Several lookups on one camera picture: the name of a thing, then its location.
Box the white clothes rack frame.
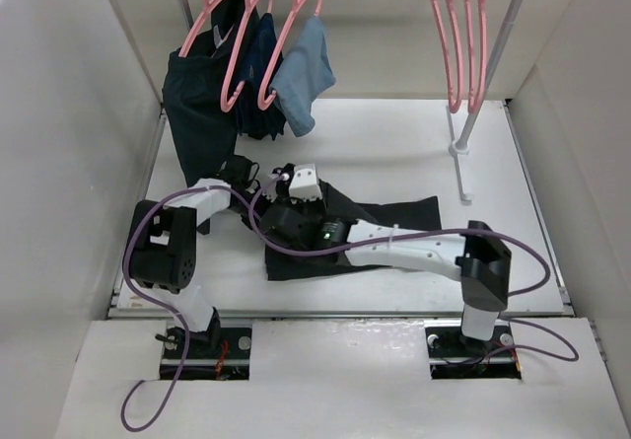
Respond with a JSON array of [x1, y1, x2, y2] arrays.
[[179, 0, 524, 204]]

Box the light blue hanging shorts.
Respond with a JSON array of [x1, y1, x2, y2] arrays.
[[269, 16, 336, 137]]

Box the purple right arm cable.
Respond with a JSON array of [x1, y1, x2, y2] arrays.
[[248, 177, 581, 364]]

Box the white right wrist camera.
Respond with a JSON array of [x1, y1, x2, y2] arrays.
[[288, 164, 322, 201]]

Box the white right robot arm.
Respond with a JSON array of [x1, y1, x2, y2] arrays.
[[254, 203, 512, 354]]

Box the black trousers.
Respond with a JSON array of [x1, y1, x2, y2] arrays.
[[254, 181, 442, 282]]

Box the dark teal hanging trousers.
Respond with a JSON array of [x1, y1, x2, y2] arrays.
[[163, 0, 245, 186]]

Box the navy blue hanging shorts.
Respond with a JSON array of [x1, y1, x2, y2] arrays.
[[236, 13, 286, 140]]

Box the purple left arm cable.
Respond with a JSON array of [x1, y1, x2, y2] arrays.
[[120, 172, 292, 433]]

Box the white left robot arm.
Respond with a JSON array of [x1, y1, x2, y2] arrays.
[[123, 155, 258, 357]]

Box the aluminium rail at table front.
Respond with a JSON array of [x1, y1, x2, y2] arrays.
[[162, 312, 573, 367]]

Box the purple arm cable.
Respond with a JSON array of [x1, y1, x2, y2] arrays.
[[248, 177, 581, 364], [120, 172, 292, 433]]

